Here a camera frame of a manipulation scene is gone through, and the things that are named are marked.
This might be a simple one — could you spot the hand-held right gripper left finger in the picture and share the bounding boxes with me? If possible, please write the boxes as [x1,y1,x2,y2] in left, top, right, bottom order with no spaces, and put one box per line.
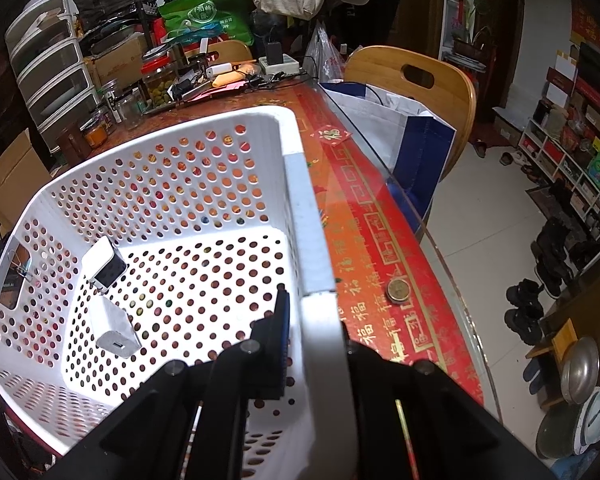
[42,284,292,480]

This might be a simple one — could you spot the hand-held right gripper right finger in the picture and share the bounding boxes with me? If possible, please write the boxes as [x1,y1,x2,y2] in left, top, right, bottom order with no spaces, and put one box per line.
[346,341,556,480]

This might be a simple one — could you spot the white perforated plastic basket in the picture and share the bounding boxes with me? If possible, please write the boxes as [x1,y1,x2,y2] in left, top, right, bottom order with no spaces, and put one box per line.
[0,105,353,478]

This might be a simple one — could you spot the white cube charger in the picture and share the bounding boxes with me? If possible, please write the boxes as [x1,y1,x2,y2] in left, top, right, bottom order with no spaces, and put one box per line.
[86,295,142,359]

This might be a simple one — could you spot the white charger with black face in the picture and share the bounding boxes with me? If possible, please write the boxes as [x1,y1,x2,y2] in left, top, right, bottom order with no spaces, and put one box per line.
[81,236,127,292]

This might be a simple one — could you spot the blue slippers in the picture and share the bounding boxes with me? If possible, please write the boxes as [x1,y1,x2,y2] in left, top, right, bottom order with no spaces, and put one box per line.
[522,357,548,396]

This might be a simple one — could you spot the red printed tablecloth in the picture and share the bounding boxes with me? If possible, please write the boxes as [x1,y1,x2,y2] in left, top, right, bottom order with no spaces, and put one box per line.
[45,82,486,411]

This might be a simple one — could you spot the black sandals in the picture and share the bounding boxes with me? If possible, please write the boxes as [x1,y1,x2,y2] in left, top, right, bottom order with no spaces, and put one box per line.
[504,279,546,346]

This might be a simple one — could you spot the dark round pan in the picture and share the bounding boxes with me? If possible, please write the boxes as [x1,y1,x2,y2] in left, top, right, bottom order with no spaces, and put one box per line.
[536,402,586,461]

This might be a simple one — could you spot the small wooden stool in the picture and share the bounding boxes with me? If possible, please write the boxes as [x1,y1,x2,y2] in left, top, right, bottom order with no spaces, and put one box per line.
[525,317,581,406]

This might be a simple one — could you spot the metal basin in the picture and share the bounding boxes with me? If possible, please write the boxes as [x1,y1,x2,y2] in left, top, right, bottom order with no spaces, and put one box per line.
[560,336,600,405]

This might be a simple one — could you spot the white round lid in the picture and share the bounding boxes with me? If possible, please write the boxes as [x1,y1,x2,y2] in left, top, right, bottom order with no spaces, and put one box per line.
[575,387,600,448]

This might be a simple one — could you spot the red diamond paper sticker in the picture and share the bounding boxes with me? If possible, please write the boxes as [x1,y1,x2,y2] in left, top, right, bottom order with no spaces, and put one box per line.
[313,127,353,146]

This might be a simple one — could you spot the black boots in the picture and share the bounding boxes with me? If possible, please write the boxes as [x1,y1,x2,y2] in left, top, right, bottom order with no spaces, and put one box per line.
[530,217,576,298]

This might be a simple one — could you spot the white and blue shopping bag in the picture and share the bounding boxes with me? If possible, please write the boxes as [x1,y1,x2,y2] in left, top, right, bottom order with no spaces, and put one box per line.
[320,82,456,241]

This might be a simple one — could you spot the metal binder clip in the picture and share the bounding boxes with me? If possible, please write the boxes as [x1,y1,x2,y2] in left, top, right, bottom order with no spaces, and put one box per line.
[11,247,33,278]

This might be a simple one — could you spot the orange yellow packet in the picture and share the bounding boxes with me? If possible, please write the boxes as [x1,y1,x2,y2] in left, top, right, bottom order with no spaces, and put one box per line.
[211,71,246,88]

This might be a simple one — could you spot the white power strip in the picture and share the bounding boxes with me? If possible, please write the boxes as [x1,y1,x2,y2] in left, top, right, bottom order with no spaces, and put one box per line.
[258,56,301,77]

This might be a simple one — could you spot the empty glass jar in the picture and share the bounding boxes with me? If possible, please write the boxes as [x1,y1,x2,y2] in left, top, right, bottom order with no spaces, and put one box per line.
[114,87,146,130]

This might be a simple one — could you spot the small orange jar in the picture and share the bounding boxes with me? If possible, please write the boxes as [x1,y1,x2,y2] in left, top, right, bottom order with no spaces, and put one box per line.
[81,119,110,148]

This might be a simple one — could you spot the red lidded pickle jar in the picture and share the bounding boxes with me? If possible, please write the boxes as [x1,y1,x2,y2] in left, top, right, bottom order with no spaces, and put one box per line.
[141,50,178,108]

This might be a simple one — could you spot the dark brown jar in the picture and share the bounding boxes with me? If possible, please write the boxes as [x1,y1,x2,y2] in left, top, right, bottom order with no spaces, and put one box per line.
[57,122,93,166]

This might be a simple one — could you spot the small purple label jar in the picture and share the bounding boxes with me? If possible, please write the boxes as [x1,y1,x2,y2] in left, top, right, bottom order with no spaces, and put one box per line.
[95,105,117,133]

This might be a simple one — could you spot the clear plastic bag red print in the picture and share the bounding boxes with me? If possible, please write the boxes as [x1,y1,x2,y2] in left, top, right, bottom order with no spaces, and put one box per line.
[307,22,345,83]

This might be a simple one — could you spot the glass jar with metal lid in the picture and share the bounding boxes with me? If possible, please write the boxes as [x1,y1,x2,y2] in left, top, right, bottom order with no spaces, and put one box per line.
[100,79,121,111]

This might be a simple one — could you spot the white shoe rack shelf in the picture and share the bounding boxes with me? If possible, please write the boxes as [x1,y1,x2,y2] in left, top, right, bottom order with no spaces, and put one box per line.
[517,119,600,238]

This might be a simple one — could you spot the brown cardboard box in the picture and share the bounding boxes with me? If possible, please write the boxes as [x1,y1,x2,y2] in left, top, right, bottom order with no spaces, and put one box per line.
[0,129,53,206]

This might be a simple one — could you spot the printed cardboard box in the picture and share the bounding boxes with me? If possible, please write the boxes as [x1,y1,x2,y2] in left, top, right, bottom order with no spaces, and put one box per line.
[85,37,148,92]

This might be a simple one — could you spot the green shopping bag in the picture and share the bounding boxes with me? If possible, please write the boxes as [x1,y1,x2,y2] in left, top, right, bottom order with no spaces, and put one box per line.
[158,0,255,47]

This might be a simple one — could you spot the clear plastic drawer unit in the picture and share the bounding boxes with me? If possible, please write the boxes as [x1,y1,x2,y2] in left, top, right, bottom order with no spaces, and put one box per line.
[5,0,103,133]

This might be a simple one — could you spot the potted plant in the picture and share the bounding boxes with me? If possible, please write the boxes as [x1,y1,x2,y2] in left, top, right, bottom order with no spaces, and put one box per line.
[450,0,501,58]

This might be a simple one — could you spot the stack of gift boxes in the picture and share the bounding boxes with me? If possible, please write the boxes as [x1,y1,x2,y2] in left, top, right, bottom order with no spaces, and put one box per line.
[545,42,600,161]

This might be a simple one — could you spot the wooden chair with handle slot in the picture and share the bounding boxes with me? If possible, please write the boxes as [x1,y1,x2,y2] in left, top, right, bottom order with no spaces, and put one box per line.
[344,46,477,181]

